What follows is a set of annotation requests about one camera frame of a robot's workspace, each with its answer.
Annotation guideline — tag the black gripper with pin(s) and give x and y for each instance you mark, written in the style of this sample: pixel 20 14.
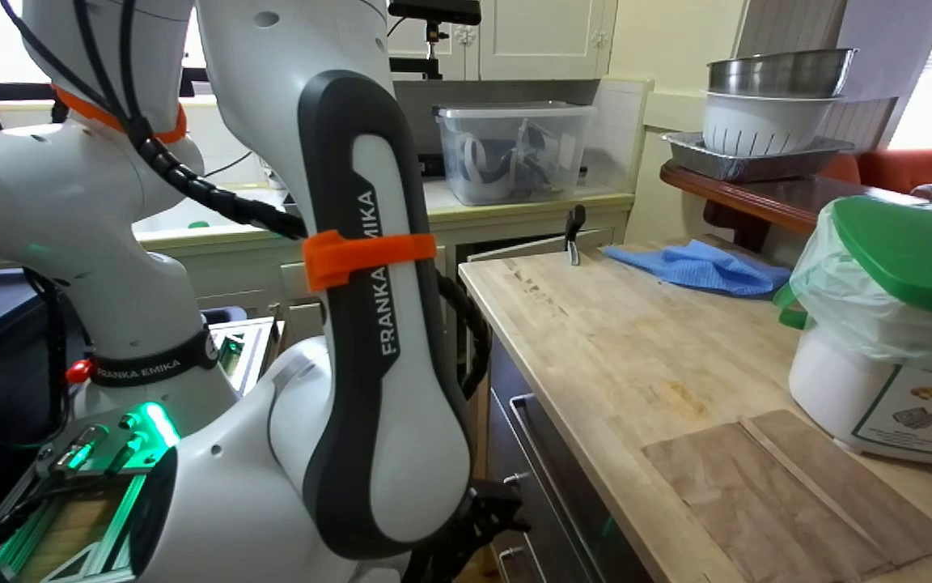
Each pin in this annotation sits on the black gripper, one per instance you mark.
pixel 496 514

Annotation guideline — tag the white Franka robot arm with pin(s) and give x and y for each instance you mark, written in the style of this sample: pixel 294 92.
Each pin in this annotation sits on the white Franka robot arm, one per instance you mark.
pixel 379 433

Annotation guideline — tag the brown wood veneer sheet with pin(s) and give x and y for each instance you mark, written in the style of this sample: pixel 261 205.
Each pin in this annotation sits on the brown wood veneer sheet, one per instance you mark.
pixel 745 497
pixel 866 474

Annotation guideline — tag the blue cleaning cloth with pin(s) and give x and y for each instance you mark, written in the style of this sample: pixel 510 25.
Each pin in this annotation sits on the blue cleaning cloth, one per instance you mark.
pixel 702 266

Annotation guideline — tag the clear plastic storage bin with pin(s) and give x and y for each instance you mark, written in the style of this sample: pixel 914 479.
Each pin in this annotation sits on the clear plastic storage bin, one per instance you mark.
pixel 515 149

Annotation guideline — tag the translucent bucket liner bag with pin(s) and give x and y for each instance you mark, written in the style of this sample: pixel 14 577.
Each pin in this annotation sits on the translucent bucket liner bag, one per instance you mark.
pixel 841 312

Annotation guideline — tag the dark wood sideboard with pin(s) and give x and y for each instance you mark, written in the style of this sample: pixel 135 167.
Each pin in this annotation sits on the dark wood sideboard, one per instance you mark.
pixel 768 205

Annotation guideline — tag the metal baking tray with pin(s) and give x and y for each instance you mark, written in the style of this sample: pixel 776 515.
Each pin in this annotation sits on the metal baking tray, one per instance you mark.
pixel 745 162

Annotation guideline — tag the white colander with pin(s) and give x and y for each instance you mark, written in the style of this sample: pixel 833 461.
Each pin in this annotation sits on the white colander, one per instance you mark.
pixel 768 122

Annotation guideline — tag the green bucket lid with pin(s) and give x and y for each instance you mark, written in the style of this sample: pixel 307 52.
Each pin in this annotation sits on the green bucket lid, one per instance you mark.
pixel 921 247

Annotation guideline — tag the black tripod head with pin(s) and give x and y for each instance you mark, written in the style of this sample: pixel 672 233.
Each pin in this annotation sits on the black tripod head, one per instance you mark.
pixel 434 14

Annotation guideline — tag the stainless steel bowl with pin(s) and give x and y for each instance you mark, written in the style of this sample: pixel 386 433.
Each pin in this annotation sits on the stainless steel bowl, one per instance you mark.
pixel 776 72

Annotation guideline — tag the red orange cushion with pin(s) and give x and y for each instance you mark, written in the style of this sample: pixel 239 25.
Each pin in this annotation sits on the red orange cushion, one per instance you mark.
pixel 906 170

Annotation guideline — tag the white wall cabinet door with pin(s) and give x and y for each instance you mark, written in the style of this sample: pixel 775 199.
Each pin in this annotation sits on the white wall cabinet door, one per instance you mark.
pixel 548 36

